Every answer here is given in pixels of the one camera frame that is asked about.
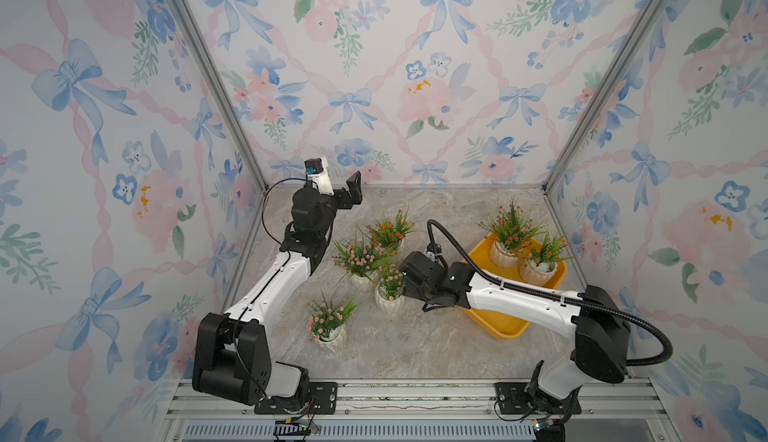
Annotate potted plant pink white pot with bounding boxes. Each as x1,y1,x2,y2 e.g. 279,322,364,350
375,264,404,315

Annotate potted plant orange red flowers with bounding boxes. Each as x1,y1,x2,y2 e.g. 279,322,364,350
520,231,570,287

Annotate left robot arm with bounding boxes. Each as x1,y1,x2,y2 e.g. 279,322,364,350
192,160,363,414

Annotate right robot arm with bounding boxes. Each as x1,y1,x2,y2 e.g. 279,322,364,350
399,252,630,412

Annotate potted plant pink flowers centre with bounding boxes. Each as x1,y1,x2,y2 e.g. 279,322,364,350
332,239,391,290

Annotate potted plant pink front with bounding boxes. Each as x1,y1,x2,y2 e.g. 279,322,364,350
307,296,360,353

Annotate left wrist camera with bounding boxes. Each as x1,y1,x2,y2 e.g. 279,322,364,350
304,157,334,196

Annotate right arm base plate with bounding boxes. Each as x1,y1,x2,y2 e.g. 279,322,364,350
493,382,582,417

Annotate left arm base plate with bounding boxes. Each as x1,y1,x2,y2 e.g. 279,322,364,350
254,381,338,417

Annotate black cable hose right arm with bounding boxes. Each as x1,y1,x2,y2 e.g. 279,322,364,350
425,219,674,368

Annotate aluminium front rail frame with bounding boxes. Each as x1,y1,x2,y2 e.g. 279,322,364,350
156,379,681,441

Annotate aluminium corner post left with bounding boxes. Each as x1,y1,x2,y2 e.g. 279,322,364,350
167,0,268,192

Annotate aluminium corner post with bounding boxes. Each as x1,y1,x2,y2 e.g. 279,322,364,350
167,0,268,192
542,0,669,197

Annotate aluminium corner post right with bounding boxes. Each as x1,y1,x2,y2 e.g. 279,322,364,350
542,0,669,197

